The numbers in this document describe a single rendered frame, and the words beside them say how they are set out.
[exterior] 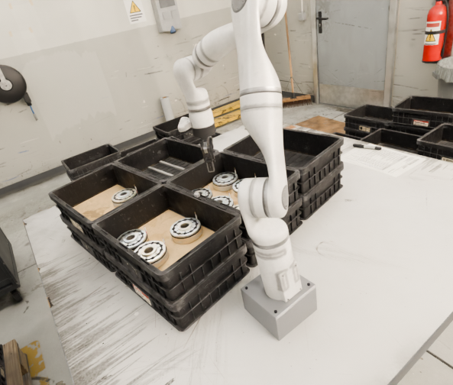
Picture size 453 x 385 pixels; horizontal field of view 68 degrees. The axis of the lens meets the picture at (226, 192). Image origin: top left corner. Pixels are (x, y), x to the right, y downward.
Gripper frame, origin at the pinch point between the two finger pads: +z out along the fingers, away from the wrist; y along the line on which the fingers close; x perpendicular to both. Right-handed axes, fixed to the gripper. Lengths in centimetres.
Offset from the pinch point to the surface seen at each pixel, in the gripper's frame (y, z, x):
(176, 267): -40.5, 7.7, 8.9
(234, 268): -26.2, 23.9, -3.7
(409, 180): 18, 30, -77
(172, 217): -3.0, 17.3, 17.7
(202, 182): 15.8, 14.9, 7.3
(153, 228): -8.5, 17.3, 23.8
